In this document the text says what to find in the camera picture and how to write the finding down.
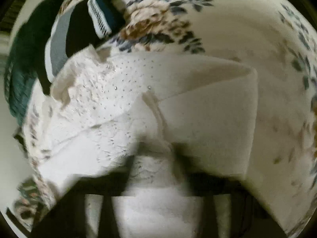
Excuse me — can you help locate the dark green knitted cloth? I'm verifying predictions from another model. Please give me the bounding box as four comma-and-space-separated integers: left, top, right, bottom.
3, 0, 125, 127

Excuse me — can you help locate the white small garment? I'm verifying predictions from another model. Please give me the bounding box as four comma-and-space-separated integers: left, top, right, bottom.
39, 49, 258, 237

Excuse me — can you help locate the black grey striped garment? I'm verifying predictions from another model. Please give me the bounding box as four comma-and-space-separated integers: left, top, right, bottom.
41, 1, 100, 94

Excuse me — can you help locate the floral and checked blanket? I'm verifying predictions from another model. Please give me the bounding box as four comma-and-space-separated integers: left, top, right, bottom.
12, 0, 316, 237

